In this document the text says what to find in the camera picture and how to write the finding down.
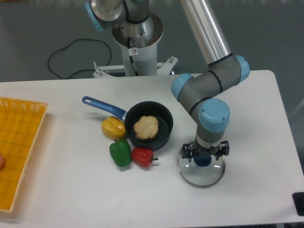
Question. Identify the yellow bell pepper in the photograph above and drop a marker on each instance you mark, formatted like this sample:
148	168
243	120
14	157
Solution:
113	128

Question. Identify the green bell pepper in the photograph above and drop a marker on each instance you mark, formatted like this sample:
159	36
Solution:
120	152

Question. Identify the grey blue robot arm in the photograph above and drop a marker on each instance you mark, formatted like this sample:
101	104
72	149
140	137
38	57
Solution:
198	94

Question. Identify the beige bread bun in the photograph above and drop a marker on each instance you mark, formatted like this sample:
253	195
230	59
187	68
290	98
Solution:
146	128

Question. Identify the glass lid with blue knob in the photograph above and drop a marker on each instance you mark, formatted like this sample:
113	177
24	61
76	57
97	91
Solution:
202	171

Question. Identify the red bell pepper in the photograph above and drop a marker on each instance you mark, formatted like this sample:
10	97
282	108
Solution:
143	156

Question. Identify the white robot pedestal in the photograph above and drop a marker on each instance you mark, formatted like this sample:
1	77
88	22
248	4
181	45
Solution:
139	48

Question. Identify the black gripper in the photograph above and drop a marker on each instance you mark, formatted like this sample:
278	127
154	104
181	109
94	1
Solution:
203	148

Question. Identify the dark pot with blue handle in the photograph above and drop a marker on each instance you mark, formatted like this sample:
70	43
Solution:
130	117

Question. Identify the yellow woven basket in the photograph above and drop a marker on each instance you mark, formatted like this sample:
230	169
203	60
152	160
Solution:
20	122

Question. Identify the black device at table corner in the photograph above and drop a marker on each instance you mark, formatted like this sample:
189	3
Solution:
298	198

